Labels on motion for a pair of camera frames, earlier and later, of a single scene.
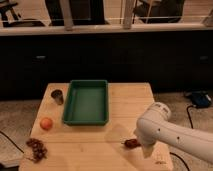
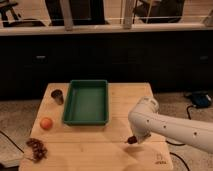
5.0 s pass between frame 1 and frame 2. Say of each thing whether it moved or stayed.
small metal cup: stayed
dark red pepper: moved
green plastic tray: stayed
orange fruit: stayed
